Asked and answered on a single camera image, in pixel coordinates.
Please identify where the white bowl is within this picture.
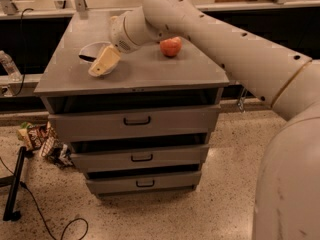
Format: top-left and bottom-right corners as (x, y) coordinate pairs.
(78, 42), (110, 63)

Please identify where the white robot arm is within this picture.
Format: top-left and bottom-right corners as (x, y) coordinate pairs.
(109, 0), (320, 240)

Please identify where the red apple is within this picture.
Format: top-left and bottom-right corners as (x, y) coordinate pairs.
(160, 37), (182, 57)

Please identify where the top grey drawer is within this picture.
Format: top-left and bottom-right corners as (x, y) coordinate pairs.
(49, 105), (220, 142)

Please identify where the grey drawer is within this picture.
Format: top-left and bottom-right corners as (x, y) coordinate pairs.
(86, 171), (201, 195)
(49, 105), (220, 142)
(71, 145), (209, 172)

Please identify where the grey drawer cabinet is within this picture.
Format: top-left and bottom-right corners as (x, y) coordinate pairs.
(35, 12), (228, 181)

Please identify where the clear plastic water bottle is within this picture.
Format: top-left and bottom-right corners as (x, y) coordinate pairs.
(0, 50), (22, 82)

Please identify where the snack bags pile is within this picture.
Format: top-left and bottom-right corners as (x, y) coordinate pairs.
(17, 122), (73, 168)

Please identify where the middle grey drawer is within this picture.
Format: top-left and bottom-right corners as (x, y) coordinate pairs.
(71, 145), (209, 172)

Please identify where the bottom grey drawer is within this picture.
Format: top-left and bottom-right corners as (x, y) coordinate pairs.
(86, 171), (201, 195)

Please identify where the black stand leg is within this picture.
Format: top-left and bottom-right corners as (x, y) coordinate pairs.
(1, 146), (26, 221)

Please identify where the metal railing frame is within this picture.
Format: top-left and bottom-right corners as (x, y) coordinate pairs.
(0, 0), (320, 113)

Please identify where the black hanging cable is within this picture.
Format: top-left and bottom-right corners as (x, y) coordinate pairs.
(13, 7), (35, 97)

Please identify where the black floor cable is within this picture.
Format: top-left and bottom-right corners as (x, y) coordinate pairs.
(0, 157), (90, 240)

